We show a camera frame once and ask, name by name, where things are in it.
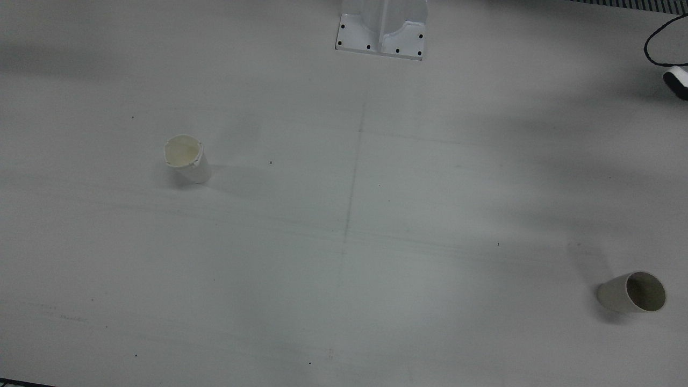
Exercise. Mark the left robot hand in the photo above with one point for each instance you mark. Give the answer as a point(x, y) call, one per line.
point(678, 85)

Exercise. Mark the white bolted post base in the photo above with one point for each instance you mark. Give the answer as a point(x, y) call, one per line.
point(398, 37)

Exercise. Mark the beige paper cup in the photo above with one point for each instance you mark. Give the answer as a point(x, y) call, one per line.
point(613, 295)

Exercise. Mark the white paper cup torn rim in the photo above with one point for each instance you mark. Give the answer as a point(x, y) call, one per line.
point(188, 161)

